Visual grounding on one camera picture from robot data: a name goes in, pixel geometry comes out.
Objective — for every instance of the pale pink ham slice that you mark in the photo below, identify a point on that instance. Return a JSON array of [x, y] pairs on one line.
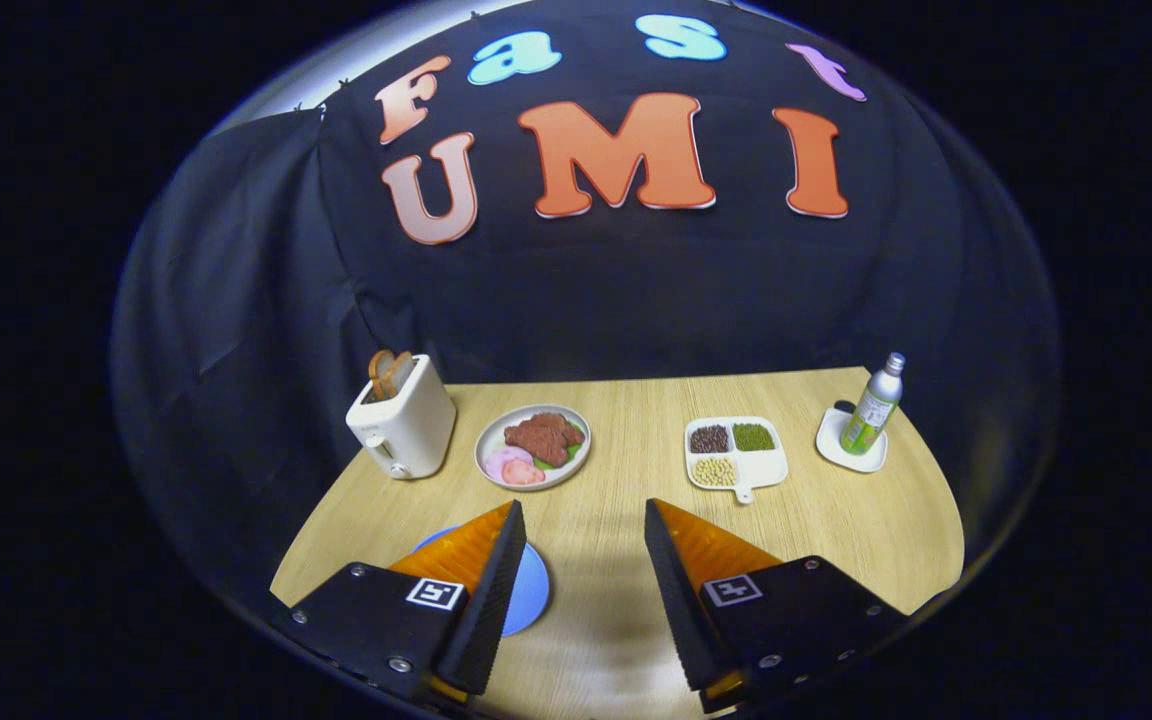
[[501, 462]]

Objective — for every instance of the white round food plate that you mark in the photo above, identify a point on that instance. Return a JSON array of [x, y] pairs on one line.
[[488, 445]]

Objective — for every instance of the green lettuce leaf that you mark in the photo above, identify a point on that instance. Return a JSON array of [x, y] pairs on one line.
[[574, 452]]

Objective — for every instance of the brown bread slice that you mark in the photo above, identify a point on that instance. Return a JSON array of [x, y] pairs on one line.
[[378, 372], [400, 372]]

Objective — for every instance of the green and silver bottle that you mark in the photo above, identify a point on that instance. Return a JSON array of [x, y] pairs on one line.
[[868, 415]]

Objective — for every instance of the white toaster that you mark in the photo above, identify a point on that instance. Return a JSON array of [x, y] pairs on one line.
[[411, 430]]

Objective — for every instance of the pile of green beans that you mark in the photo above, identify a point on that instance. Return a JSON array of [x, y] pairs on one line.
[[753, 437]]

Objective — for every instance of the pile of dark red beans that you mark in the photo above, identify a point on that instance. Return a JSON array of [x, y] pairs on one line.
[[708, 439]]

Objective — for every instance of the salmon pink ham slice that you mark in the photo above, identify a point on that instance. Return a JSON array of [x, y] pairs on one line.
[[526, 474]]

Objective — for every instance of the brown meat piece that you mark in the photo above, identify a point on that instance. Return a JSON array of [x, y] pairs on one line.
[[544, 437]]

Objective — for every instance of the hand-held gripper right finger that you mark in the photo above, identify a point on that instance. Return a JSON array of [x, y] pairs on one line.
[[676, 600]]

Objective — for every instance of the white coaster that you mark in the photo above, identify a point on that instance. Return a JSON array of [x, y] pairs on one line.
[[861, 460]]

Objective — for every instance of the white divided tray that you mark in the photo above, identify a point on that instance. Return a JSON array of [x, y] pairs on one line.
[[764, 467]]

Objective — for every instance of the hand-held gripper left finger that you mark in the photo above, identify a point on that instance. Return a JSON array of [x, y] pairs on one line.
[[496, 600]]

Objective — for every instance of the pile of yellow soybeans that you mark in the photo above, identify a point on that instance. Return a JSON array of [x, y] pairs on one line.
[[714, 472]]

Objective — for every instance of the blue round plate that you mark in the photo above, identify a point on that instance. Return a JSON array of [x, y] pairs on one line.
[[531, 590]]

